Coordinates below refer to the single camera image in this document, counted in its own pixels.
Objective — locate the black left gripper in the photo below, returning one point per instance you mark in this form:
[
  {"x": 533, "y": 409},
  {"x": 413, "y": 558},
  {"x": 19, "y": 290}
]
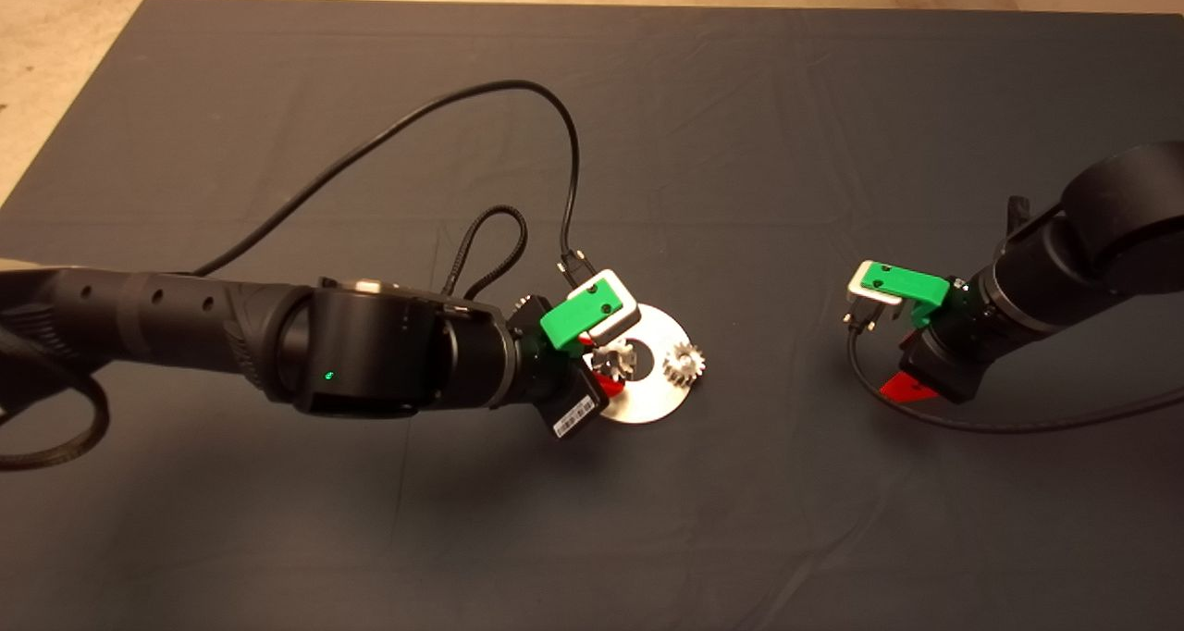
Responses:
[{"x": 555, "y": 390}]

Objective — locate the green left camera mount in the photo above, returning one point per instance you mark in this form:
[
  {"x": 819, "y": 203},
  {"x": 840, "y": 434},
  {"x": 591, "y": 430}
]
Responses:
[{"x": 573, "y": 321}]

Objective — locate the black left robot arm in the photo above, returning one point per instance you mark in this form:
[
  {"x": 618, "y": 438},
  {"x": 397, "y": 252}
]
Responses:
[{"x": 231, "y": 335}]

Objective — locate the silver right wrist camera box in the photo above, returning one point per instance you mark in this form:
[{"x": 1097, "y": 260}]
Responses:
[{"x": 858, "y": 289}]

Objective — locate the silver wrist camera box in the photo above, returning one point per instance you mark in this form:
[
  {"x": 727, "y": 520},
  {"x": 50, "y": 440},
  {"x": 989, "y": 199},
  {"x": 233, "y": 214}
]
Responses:
[
  {"x": 858, "y": 289},
  {"x": 622, "y": 321}
]

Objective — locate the dark grey table cloth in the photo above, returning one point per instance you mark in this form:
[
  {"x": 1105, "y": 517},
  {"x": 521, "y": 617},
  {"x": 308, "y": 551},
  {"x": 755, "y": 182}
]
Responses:
[{"x": 740, "y": 104}]

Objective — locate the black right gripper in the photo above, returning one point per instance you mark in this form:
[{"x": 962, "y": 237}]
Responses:
[{"x": 953, "y": 363}]

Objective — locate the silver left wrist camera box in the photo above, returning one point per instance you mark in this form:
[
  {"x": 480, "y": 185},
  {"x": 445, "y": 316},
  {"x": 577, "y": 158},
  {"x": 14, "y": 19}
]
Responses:
[{"x": 622, "y": 321}]

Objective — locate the round metal carrier plate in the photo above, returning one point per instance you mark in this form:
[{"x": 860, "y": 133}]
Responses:
[{"x": 652, "y": 400}]

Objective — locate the small steel planetary gear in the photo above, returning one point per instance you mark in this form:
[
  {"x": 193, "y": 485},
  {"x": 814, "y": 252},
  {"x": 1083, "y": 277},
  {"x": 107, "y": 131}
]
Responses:
[{"x": 615, "y": 361}]

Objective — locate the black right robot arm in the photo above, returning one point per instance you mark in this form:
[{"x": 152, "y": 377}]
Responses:
[{"x": 1091, "y": 242}]

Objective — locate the green right camera mount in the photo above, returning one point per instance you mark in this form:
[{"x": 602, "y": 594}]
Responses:
[{"x": 911, "y": 287}]

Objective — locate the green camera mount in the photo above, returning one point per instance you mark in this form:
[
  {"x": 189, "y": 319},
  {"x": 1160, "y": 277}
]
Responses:
[
  {"x": 573, "y": 321},
  {"x": 911, "y": 287}
]

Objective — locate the dark gear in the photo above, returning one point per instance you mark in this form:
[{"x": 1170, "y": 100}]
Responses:
[{"x": 684, "y": 366}]

